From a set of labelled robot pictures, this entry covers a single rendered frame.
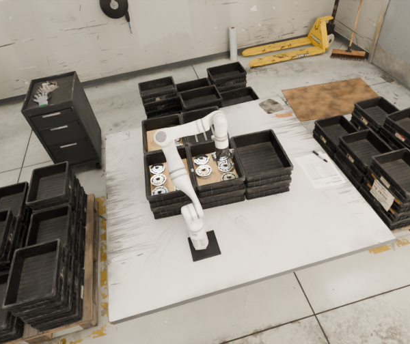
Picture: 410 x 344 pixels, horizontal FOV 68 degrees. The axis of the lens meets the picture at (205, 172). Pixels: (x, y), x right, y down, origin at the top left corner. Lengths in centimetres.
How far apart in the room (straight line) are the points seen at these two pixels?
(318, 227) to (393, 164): 104
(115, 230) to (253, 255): 87
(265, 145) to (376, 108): 161
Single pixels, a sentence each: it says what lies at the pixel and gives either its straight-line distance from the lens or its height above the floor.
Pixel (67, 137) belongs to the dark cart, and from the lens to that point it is 329.
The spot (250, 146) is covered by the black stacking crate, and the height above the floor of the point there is 83.
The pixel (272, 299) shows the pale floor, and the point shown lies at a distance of 243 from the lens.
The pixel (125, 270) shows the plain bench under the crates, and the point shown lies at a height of 70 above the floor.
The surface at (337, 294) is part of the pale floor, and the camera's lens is 253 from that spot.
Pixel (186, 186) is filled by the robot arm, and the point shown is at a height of 111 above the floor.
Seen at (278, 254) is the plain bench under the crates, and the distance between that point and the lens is 178.
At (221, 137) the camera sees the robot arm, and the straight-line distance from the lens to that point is 163.
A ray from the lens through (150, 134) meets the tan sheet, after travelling 241.
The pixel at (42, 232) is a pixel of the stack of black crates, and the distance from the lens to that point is 272.
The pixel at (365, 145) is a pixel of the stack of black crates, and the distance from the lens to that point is 302.
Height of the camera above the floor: 225
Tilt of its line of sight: 45 degrees down
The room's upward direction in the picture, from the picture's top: 8 degrees counter-clockwise
